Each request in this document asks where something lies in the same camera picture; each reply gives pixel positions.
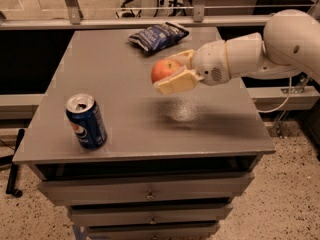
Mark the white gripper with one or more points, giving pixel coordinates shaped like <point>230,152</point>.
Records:
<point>210,63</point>

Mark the red apple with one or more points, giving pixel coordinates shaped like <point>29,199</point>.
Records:
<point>163,68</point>

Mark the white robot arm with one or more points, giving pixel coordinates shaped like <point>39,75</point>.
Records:
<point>289,45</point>

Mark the blue pepsi can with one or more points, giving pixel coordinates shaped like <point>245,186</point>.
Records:
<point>85,118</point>

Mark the blue chip bag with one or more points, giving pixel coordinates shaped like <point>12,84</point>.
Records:
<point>159,36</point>

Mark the grey drawer cabinet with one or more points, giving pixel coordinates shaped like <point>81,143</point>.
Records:
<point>171,165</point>

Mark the black bar on floor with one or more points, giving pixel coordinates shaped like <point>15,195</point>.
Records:
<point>11,189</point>

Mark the metal railing frame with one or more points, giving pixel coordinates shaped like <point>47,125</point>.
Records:
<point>102,14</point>

